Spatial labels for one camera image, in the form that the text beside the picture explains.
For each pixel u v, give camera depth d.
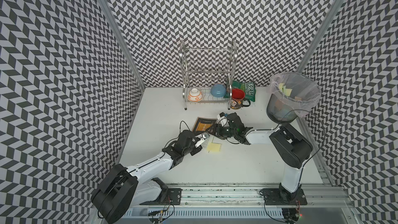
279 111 0.90
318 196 0.76
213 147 0.90
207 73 1.15
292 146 0.50
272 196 0.73
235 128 0.74
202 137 0.72
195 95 1.02
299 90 0.89
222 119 0.87
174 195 0.73
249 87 1.15
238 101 1.01
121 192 0.41
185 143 0.65
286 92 0.97
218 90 1.10
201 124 0.97
